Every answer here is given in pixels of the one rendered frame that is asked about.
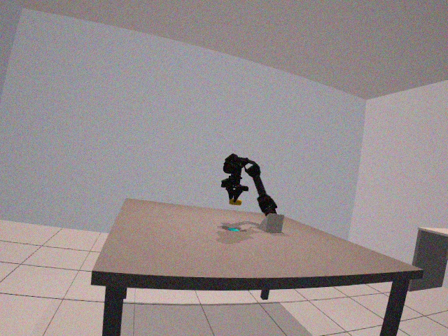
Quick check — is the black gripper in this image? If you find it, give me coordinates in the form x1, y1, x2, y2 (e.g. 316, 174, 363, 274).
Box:
221, 174, 249, 202

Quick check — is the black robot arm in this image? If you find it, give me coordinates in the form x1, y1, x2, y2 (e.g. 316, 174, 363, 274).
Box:
221, 153, 277, 217

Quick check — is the yellow tall cylinder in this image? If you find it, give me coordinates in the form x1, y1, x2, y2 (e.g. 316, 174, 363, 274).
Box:
229, 199, 242, 205

